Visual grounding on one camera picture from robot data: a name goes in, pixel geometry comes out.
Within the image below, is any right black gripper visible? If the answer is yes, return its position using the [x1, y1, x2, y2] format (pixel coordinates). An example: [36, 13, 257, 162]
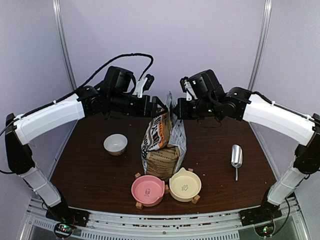
[173, 97, 218, 120]

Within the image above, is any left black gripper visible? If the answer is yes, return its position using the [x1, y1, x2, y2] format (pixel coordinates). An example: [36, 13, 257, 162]
[109, 91, 169, 119]

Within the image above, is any brown pet food bag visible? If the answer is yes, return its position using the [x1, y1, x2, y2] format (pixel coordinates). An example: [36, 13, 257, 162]
[141, 92, 187, 182]

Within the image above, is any silver metal scoop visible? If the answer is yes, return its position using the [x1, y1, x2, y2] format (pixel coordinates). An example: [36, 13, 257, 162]
[231, 144, 243, 182]

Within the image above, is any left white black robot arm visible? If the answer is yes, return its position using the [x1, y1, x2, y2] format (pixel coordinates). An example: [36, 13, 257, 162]
[4, 66, 168, 222]

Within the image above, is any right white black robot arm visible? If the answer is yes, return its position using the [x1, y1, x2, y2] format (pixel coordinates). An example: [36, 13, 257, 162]
[173, 69, 320, 221]

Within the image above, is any cream cat-ear pet bowl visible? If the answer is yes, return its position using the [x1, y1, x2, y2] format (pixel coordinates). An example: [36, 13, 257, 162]
[169, 167, 202, 203]

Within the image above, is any pink pet bowl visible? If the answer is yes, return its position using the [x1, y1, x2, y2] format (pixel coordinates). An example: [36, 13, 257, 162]
[131, 175, 165, 207]

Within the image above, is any white ceramic bowl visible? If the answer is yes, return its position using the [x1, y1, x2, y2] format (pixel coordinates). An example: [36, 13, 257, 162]
[103, 133, 128, 156]

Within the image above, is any wooden bowl stand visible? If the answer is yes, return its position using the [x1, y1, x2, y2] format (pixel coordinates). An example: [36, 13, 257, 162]
[135, 168, 201, 210]

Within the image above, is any right circuit board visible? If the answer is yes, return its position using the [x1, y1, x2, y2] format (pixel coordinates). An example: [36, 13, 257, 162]
[254, 224, 275, 238]

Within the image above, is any circuit board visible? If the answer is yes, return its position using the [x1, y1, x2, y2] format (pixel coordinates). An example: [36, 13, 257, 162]
[53, 222, 76, 238]
[254, 224, 275, 238]

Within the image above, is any left circuit board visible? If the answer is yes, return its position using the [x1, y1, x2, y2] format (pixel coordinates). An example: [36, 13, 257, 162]
[53, 222, 76, 238]

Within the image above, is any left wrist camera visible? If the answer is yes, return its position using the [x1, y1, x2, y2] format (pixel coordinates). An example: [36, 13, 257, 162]
[132, 74, 155, 98]

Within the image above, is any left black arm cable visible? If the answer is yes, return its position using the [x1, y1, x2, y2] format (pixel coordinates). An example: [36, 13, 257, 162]
[0, 52, 154, 175]

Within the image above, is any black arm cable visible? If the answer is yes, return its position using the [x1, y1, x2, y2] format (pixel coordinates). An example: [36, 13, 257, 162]
[0, 52, 154, 175]
[249, 91, 320, 226]

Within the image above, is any right aluminium corner post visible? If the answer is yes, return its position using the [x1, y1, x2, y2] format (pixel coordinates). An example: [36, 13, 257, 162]
[247, 0, 273, 91]

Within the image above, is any aluminium corner post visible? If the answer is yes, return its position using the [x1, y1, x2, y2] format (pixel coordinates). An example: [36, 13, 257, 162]
[247, 0, 273, 91]
[52, 0, 77, 90]

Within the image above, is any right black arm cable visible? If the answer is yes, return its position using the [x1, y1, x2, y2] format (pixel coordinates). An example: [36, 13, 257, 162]
[249, 91, 320, 226]

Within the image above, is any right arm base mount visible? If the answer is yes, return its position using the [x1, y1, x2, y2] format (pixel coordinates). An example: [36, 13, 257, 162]
[239, 202, 282, 226]

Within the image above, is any front aluminium rail frame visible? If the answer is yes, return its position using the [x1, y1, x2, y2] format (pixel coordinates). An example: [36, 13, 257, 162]
[18, 197, 311, 240]

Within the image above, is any left aluminium corner post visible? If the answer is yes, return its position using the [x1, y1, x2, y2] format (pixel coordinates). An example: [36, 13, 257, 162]
[52, 0, 77, 90]

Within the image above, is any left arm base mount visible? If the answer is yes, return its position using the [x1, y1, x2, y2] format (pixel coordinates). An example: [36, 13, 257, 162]
[45, 197, 90, 227]

